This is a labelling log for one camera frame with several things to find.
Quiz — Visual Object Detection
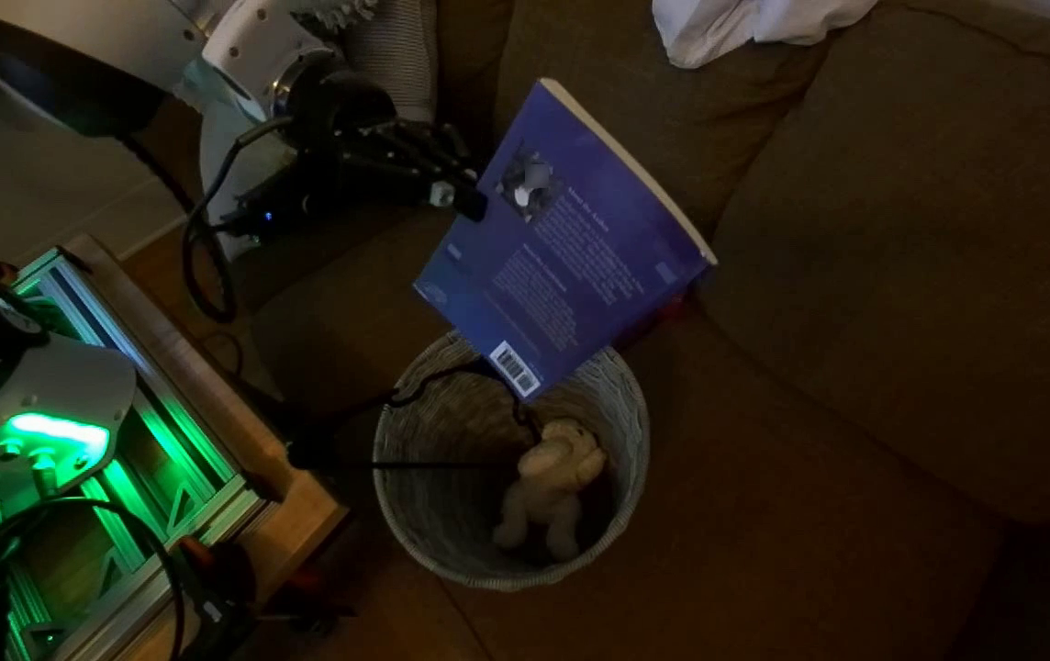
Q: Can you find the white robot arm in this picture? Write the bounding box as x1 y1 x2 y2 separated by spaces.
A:
0 0 481 236

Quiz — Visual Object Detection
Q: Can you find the blue paperback book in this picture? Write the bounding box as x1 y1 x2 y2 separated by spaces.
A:
415 77 715 402

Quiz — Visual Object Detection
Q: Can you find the brown fabric sofa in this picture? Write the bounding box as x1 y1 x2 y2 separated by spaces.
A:
232 0 1050 661

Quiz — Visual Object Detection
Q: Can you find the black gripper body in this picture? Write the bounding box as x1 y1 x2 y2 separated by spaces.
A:
219 75 451 236

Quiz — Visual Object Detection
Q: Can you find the white plush toy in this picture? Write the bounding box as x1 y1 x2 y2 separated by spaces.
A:
492 418 606 561

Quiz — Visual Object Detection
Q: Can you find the grey woven basket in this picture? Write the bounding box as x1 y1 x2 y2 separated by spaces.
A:
371 333 651 593

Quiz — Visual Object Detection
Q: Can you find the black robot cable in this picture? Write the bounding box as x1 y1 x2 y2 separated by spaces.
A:
178 115 297 326

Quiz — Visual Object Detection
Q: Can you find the white crumpled cloth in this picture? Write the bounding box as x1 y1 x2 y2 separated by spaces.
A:
651 0 877 69

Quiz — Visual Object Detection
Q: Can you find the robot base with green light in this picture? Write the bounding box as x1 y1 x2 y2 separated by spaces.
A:
0 263 245 661

